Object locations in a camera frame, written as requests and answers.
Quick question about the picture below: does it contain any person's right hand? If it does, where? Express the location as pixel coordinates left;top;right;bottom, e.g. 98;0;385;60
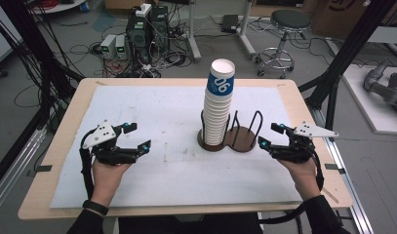
278;159;321;202

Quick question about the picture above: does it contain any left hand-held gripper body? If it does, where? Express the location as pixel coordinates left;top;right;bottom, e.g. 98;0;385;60
82;119;139;166

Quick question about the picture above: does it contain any white platform board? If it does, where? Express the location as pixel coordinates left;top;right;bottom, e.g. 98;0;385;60
341;63;397;137

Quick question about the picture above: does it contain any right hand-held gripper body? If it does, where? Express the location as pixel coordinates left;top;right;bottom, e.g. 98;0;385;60
271;121;339;164

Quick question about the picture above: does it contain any wooden cup holder wire rack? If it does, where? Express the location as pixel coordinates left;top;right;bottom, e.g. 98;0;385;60
197;109;264;154

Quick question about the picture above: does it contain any black computer tower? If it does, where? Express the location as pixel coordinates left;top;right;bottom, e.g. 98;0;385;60
149;5;170;54
125;13;152;65

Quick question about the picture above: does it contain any white power strip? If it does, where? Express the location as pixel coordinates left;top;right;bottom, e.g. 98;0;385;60
135;3;153;19

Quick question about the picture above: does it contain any aluminium rail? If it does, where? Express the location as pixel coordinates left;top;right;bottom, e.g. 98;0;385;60
0;126;48;217
307;106;376;234

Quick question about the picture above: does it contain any black wristband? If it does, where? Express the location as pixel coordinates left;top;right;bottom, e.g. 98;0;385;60
82;199;109;216

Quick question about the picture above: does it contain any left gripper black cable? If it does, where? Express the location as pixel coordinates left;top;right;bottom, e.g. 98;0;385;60
79;129;97;201

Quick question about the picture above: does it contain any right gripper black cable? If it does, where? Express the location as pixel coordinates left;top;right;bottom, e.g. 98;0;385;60
258;144;326;226

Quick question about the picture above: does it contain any white desk leg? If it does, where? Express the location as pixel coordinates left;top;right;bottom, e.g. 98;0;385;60
185;0;202;63
237;0;258;60

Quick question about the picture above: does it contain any black tape strip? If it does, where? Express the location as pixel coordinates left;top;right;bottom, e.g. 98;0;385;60
25;164;54;178
324;163;346;175

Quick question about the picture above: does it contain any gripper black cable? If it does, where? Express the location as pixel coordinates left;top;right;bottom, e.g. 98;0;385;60
258;144;326;226
79;129;97;201

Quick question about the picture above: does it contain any person's dark clothing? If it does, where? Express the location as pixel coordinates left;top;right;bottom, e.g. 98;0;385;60
117;214;264;234

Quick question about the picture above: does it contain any grey bench power supply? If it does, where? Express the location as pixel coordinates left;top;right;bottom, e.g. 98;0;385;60
99;33;118;60
115;34;129;60

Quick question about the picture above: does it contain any black frame post with cables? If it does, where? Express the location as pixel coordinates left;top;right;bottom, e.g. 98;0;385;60
0;0;85;131

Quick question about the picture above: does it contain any black box on floor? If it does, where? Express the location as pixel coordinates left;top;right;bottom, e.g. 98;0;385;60
220;14;240;34

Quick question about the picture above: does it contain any cardboard box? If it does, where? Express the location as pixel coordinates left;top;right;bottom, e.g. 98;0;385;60
311;0;397;41

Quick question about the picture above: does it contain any white cabinet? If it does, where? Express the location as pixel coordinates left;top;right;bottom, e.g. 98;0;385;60
0;9;23;71

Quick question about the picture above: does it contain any black round stool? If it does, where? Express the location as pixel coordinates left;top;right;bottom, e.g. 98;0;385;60
255;9;312;80

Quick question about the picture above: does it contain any white foam mat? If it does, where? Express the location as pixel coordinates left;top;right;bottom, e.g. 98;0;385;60
50;85;304;210

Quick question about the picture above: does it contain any person's left hand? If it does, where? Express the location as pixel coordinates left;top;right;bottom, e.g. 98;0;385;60
92;159;133;208

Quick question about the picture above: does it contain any thin wooden stick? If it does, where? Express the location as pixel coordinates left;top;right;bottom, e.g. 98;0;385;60
322;187;339;205

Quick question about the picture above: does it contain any tangle of floor cables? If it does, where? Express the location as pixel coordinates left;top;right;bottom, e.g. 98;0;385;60
67;6;194;79

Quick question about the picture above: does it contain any stack of white paper cups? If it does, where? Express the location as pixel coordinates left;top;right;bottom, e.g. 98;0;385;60
202;88;234;146

